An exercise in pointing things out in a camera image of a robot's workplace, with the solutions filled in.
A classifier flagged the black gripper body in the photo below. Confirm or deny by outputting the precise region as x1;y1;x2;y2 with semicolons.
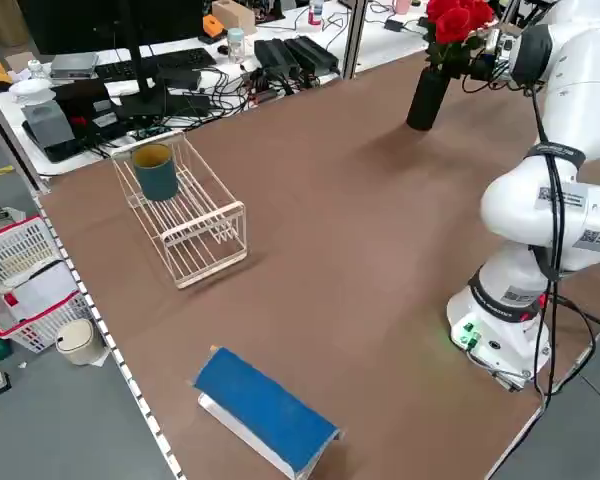
462;45;497;84

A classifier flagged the red rose bouquet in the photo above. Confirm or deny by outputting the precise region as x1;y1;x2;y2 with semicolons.
423;0;496;81

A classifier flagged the black ribbed vase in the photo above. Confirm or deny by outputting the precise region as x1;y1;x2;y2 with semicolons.
405;67;452;132

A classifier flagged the black power brick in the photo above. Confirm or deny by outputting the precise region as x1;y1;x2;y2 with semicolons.
253;38;299;81
284;35;341;76

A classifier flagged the clear bottle teal lid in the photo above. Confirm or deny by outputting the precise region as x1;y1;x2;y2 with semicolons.
226;27;246;65

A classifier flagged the cardboard box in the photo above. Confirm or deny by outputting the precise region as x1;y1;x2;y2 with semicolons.
211;0;259;37

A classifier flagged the orange small device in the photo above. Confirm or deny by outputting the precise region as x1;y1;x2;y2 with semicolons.
202;14;227;44

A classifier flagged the black keyboard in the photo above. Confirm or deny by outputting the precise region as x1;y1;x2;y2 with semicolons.
95;47;217;81

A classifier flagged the teal cup yellow inside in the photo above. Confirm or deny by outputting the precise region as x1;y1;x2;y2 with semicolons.
131;143;180;202

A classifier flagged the black monitor with stand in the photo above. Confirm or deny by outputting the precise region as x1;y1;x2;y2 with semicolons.
22;0;211;120

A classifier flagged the blue padded white stand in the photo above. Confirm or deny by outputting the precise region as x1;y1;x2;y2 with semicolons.
187;344;344;480

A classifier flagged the silver flat device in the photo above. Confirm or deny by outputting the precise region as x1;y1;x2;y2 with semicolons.
49;52;100;80

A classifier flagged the grey tissue box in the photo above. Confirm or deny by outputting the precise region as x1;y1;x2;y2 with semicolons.
21;102;75;150

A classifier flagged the white bowl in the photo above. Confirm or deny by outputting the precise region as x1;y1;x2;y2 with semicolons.
8;74;56;105

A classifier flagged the white basket red rim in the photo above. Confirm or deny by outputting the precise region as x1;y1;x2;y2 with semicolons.
0;214;97;355

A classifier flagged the aluminium frame post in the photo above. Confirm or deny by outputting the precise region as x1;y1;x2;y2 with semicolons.
343;0;370;80

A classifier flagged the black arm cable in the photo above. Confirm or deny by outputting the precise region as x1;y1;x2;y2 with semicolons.
529;84;600;409

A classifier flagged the white wire rack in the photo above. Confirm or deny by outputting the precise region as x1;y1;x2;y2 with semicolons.
112;132;248;291

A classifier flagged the aluminium table edge rail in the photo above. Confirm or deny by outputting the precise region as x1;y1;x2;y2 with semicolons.
32;192;187;480

